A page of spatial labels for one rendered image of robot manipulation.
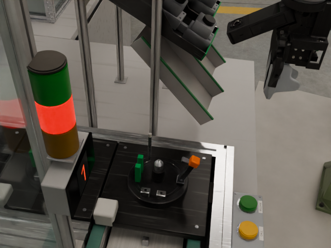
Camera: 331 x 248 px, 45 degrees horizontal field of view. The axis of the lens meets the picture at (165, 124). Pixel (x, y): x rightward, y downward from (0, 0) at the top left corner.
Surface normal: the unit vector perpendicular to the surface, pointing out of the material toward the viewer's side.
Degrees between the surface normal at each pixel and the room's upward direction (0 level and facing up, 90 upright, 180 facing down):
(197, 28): 91
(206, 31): 91
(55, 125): 90
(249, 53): 0
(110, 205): 0
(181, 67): 45
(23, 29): 90
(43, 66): 0
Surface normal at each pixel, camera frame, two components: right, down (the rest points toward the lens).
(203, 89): 0.70, -0.35
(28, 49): 0.99, 0.13
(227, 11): 0.04, -0.73
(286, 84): -0.15, 0.70
